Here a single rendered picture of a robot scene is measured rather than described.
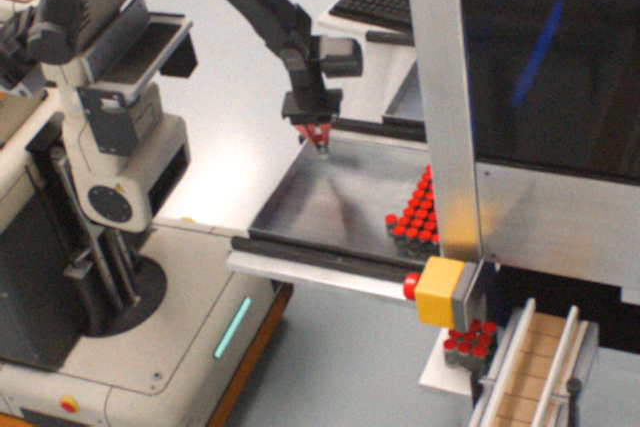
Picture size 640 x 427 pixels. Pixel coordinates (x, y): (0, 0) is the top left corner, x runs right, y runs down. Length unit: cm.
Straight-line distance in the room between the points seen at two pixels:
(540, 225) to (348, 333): 143
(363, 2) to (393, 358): 90
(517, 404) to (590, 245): 24
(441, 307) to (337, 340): 134
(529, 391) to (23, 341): 136
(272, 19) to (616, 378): 76
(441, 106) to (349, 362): 148
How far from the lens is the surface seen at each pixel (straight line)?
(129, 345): 263
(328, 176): 198
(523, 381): 156
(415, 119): 202
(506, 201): 150
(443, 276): 156
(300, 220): 190
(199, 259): 277
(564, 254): 154
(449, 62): 138
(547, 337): 161
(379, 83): 218
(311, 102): 187
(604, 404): 178
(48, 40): 184
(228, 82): 383
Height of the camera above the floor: 216
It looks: 41 degrees down
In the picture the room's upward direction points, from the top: 12 degrees counter-clockwise
